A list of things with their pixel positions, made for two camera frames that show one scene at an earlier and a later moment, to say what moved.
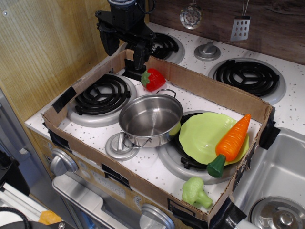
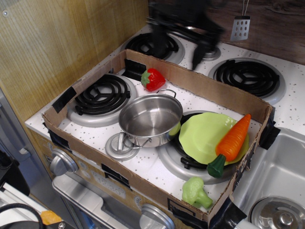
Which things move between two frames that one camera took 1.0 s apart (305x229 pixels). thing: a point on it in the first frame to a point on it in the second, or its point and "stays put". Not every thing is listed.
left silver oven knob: (62, 162) stays put
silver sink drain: (276, 212) stays put
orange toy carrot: (228, 146) stays put
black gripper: (128, 23) to (193, 18)
